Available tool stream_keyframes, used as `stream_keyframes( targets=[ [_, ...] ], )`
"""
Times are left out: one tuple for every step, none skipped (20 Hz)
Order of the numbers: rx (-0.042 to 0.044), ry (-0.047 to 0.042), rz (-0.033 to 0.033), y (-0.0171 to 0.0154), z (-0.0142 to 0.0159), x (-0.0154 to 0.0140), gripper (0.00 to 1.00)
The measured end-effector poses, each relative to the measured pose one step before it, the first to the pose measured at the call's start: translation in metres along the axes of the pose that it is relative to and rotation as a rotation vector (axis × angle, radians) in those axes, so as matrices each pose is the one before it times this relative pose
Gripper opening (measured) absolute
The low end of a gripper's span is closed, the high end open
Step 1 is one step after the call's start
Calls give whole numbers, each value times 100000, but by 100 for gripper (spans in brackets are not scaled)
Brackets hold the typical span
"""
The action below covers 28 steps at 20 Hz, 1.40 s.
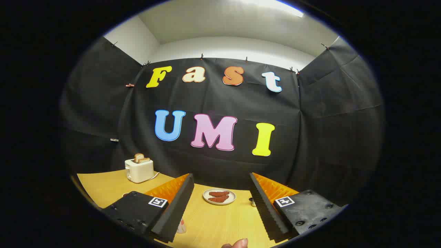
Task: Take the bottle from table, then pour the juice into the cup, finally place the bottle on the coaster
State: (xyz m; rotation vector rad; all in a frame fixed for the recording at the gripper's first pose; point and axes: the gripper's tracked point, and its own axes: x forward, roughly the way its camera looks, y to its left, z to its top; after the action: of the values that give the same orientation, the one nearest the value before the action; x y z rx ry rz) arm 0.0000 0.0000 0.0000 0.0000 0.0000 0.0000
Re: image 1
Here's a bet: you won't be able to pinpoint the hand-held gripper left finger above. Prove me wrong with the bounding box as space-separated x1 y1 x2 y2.
102 173 194 243

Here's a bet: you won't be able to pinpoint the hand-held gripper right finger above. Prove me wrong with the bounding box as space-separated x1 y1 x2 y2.
249 172 348 241

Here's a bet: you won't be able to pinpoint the white round plate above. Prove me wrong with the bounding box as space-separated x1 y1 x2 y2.
203 188 237 206

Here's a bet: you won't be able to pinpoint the wooden table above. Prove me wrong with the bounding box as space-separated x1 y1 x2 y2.
76 169 300 248

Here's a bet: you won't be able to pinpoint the white toaster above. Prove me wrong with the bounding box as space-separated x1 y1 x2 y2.
125 158 154 183

